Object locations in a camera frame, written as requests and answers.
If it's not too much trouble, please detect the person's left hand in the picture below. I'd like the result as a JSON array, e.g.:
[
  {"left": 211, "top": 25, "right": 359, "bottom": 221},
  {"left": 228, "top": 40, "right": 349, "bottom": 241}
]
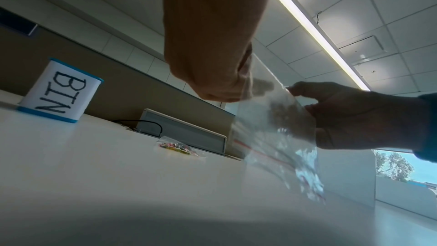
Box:
[{"left": 163, "top": 0, "right": 280, "bottom": 103}]

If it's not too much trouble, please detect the grey desk cable box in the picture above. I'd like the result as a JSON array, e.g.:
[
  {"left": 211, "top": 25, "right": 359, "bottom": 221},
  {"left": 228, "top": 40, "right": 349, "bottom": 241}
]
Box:
[{"left": 138, "top": 108, "right": 228, "bottom": 155}]

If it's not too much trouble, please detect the person's right hand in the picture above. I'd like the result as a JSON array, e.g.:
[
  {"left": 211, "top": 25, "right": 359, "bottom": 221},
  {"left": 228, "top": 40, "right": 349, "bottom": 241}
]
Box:
[{"left": 286, "top": 81, "right": 428, "bottom": 150}]

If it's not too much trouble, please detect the blue bin with white label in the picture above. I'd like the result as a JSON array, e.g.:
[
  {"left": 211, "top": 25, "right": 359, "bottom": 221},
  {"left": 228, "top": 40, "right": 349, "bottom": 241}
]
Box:
[{"left": 17, "top": 57, "right": 105, "bottom": 124}]

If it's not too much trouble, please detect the brown desk partition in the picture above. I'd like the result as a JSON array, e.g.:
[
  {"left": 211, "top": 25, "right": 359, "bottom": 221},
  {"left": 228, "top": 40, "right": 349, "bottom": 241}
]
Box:
[{"left": 0, "top": 25, "right": 247, "bottom": 159}]

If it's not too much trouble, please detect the window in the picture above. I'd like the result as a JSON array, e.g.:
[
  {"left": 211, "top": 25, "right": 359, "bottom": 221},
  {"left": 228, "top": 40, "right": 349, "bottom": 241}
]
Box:
[{"left": 372, "top": 149, "right": 437, "bottom": 205}]

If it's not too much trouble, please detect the black cable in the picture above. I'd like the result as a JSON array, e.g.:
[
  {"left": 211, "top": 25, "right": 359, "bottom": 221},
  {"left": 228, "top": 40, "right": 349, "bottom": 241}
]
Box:
[{"left": 111, "top": 119, "right": 164, "bottom": 136}]

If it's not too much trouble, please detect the small bag of colourful bands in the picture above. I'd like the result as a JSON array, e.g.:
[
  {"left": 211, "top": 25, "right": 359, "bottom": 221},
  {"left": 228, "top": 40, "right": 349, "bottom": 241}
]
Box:
[{"left": 156, "top": 136, "right": 208, "bottom": 159}]

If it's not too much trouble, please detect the person's right forearm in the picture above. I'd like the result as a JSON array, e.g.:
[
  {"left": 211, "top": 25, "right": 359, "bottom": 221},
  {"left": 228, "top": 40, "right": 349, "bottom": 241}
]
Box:
[{"left": 412, "top": 92, "right": 437, "bottom": 164}]

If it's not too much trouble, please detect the long ceiling light strip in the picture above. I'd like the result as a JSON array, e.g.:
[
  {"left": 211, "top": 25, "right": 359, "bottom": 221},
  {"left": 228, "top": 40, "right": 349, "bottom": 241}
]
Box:
[{"left": 271, "top": 0, "right": 372, "bottom": 92}]

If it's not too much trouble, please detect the clear plastic zip bag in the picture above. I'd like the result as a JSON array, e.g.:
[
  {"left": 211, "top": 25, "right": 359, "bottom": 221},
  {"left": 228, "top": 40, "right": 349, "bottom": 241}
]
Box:
[{"left": 230, "top": 51, "right": 326, "bottom": 202}]

